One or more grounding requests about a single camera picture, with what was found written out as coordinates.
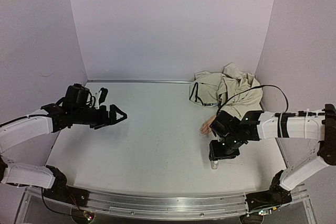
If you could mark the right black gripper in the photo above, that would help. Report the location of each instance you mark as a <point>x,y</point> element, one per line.
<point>220,153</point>

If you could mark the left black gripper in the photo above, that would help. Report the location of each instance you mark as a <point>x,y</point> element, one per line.
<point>112,120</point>

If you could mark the clear nail polish bottle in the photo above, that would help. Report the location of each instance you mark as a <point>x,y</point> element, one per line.
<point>214,164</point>

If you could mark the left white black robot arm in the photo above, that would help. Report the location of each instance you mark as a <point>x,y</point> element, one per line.
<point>20,130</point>

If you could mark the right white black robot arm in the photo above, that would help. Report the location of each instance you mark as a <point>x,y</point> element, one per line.
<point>317,125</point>

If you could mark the mannequin hand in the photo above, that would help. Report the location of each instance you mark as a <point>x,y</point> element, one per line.
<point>205,128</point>

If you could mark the beige jacket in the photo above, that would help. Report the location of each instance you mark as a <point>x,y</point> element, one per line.
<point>231,91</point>

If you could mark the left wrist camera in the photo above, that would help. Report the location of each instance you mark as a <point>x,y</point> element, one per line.
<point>100,97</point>

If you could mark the aluminium front rail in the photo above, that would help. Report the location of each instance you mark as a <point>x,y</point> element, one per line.
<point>170,208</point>

